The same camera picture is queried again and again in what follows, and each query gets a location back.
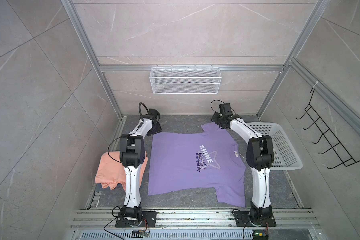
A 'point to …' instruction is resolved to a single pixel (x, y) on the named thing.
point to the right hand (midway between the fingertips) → (214, 117)
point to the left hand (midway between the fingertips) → (155, 127)
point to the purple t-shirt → (210, 158)
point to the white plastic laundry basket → (285, 157)
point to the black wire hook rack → (345, 157)
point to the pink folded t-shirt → (110, 171)
